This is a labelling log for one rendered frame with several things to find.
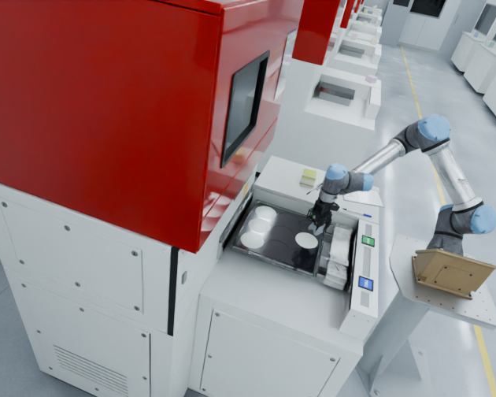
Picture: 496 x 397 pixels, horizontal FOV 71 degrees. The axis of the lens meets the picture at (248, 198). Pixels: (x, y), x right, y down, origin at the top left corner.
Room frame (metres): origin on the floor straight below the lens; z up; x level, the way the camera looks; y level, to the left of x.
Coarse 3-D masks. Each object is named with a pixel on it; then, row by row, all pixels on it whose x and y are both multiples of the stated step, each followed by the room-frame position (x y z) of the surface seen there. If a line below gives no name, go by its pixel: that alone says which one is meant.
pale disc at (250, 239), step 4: (248, 232) 1.16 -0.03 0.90; (252, 232) 1.17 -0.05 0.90; (244, 236) 1.13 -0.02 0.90; (248, 236) 1.13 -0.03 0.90; (252, 236) 1.14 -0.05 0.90; (256, 236) 1.14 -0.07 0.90; (260, 236) 1.15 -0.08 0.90; (244, 240) 1.11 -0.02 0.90; (248, 240) 1.11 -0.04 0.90; (252, 240) 1.11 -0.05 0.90; (256, 240) 1.12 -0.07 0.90; (260, 240) 1.12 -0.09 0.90; (244, 244) 1.08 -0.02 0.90; (248, 244) 1.09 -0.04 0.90; (252, 244) 1.09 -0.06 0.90; (256, 244) 1.10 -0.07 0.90; (260, 244) 1.10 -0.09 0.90
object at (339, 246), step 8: (336, 232) 1.31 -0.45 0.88; (336, 240) 1.25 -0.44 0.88; (344, 240) 1.26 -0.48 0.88; (336, 248) 1.20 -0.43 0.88; (344, 248) 1.21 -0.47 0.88; (328, 256) 1.15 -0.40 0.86; (336, 256) 1.14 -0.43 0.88; (344, 256) 1.15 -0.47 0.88; (344, 272) 1.06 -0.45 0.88; (328, 280) 0.99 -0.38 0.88
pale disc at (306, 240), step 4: (304, 232) 1.23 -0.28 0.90; (296, 236) 1.20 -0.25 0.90; (300, 236) 1.20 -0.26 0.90; (304, 236) 1.21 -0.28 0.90; (308, 236) 1.21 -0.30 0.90; (312, 236) 1.22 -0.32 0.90; (296, 240) 1.17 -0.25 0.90; (300, 240) 1.18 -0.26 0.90; (304, 240) 1.18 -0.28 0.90; (308, 240) 1.19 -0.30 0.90; (312, 240) 1.19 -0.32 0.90; (316, 240) 1.20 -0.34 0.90; (300, 244) 1.15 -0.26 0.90; (304, 244) 1.16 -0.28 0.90; (308, 244) 1.16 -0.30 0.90; (312, 244) 1.17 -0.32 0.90; (316, 244) 1.17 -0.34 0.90
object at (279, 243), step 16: (256, 208) 1.35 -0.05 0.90; (272, 208) 1.37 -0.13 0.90; (272, 224) 1.25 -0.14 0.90; (288, 224) 1.27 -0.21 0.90; (304, 224) 1.29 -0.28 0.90; (240, 240) 1.10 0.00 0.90; (272, 240) 1.14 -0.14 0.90; (288, 240) 1.16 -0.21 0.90; (272, 256) 1.04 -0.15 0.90; (288, 256) 1.06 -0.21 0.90; (304, 256) 1.08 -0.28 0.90
